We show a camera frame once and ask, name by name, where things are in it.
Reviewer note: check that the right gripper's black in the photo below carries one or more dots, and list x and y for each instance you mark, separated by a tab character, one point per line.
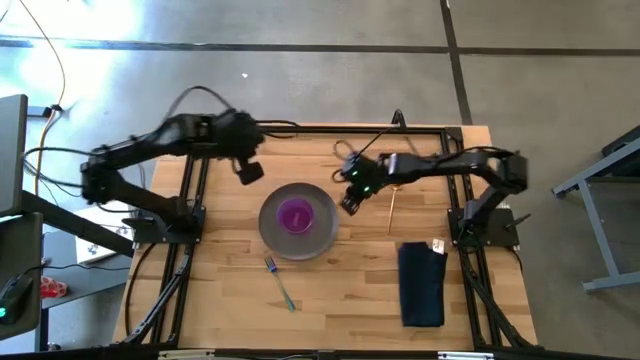
367	172

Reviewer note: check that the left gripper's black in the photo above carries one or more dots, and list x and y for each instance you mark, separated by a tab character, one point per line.
250	173

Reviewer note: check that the wooden chopstick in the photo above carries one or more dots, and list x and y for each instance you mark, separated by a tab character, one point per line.
393	215

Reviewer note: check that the purple translucent bowl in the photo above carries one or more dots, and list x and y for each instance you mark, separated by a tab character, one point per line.
296	216

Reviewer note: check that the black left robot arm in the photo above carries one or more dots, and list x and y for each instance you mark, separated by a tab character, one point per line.
150	142

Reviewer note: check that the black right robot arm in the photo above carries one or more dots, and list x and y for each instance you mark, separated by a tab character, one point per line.
450	162

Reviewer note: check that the grey round plate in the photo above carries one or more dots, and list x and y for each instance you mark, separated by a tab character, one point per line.
270	235

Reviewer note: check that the iridescent metal fork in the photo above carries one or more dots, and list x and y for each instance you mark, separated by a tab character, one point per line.
280	285

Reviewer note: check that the navy blue folded napkin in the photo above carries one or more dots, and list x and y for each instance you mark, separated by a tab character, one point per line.
422	290

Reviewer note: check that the white sheet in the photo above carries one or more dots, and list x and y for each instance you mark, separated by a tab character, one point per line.
100	240

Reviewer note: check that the black desk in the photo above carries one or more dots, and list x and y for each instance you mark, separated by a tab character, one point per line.
65	222

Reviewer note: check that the small red object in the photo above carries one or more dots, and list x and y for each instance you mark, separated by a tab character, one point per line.
52	288

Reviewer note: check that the dark computer monitor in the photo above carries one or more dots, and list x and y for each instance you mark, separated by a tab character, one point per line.
12	155

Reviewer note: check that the grey metal bench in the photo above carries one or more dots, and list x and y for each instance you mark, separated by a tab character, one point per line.
595	235

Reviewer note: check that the black computer mouse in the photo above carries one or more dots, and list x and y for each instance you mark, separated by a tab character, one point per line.
14	300

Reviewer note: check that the black aluminium table frame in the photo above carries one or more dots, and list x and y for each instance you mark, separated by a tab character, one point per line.
350	130

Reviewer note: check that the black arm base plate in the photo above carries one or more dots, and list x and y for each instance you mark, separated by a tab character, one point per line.
500	230
150	232

